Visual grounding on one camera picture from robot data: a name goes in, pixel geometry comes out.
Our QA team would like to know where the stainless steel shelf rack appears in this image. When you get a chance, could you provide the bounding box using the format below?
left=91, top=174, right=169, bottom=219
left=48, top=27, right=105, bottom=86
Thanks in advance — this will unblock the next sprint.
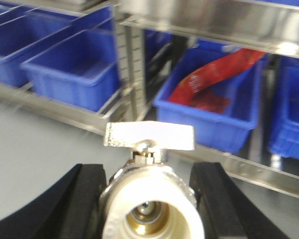
left=0, top=0, right=299, bottom=202

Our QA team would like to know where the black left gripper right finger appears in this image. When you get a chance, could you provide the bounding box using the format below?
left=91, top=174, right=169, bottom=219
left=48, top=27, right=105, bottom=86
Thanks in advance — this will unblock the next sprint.
left=189, top=162, right=288, bottom=239

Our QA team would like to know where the blue bin far left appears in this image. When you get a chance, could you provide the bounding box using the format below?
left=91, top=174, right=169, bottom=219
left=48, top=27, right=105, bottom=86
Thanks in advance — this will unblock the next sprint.
left=0, top=4, right=112, bottom=87

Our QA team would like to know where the blue bin with red bag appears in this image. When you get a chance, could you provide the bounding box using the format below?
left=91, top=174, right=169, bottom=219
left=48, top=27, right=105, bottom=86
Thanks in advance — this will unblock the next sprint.
left=153, top=47, right=267, bottom=153

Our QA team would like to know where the red plastic bag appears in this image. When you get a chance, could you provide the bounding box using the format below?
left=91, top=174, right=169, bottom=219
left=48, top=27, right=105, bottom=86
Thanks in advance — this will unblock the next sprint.
left=168, top=48, right=265, bottom=114

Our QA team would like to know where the blue bin far right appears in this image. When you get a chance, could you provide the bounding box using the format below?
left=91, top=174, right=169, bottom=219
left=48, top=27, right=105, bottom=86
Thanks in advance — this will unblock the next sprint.
left=268, top=56, right=299, bottom=159

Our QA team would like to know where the silver ball valve white handle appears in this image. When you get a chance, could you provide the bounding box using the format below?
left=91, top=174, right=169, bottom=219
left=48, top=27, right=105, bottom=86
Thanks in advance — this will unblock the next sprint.
left=99, top=121, right=205, bottom=239

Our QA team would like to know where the empty blue bin left shelf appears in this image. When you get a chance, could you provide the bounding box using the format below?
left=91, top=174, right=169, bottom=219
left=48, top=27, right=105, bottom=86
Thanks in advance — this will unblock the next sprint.
left=21, top=30, right=121, bottom=112

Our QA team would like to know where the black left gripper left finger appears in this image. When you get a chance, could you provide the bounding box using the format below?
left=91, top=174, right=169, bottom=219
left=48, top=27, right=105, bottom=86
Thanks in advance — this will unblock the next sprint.
left=0, top=164, right=107, bottom=239

